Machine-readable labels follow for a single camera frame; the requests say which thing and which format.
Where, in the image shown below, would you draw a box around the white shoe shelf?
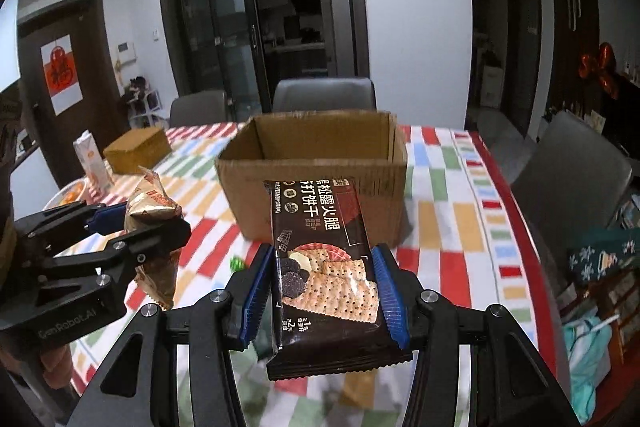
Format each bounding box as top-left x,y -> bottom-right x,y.
120,77 -> 163,130

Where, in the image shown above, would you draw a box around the dark brown cracker packet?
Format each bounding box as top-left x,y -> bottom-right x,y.
263,178 -> 415,382

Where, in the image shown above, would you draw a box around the pile of oranges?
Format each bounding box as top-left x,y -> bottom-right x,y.
59,187 -> 91,206

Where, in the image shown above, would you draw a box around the woven wicker box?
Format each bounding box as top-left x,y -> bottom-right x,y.
103,126 -> 172,175

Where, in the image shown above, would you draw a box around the grey leather dining chair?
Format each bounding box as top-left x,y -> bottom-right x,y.
510,111 -> 633,268

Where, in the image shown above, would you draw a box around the dark hallway door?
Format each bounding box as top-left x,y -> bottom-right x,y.
505,0 -> 543,138

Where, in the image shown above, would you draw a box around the wide grey dining chair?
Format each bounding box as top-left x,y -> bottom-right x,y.
272,78 -> 377,112

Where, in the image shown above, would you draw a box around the colourful chequered tablecloth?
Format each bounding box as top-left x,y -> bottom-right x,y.
42,122 -> 571,427

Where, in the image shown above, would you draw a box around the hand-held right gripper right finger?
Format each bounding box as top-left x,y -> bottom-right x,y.
370,243 -> 583,427

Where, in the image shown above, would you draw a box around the small grey dining chair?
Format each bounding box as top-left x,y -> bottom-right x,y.
170,90 -> 229,128

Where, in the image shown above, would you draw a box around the dark tall cabinet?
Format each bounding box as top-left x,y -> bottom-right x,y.
542,0 -> 601,118

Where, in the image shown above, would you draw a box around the teal plastic bag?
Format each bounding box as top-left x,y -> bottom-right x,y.
562,314 -> 613,410

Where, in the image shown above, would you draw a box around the red foil balloons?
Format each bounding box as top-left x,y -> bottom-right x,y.
579,42 -> 620,100

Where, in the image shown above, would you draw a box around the red and white wall poster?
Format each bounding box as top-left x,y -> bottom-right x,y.
41,34 -> 83,116

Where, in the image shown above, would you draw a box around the white drink carton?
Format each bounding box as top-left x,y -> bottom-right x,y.
73,130 -> 115,198

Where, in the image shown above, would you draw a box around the gold snack packet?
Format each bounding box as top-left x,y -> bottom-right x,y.
122,166 -> 182,312

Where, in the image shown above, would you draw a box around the green printed box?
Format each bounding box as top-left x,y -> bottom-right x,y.
566,227 -> 640,288

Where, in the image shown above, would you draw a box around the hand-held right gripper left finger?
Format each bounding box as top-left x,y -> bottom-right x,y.
67,244 -> 276,427

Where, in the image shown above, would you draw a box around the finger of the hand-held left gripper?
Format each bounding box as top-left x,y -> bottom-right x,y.
14,201 -> 132,254
49,218 -> 193,278

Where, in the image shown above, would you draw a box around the dark brown wooden door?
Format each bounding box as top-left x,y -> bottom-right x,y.
17,0 -> 128,188

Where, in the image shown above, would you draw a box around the brown cardboard box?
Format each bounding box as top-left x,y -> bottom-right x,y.
215,110 -> 408,248

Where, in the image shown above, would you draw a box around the dark framed sliding glass door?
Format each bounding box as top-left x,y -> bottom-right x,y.
156,0 -> 371,128

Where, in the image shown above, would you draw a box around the white plastic fruit basket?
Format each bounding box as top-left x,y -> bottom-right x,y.
42,178 -> 93,212

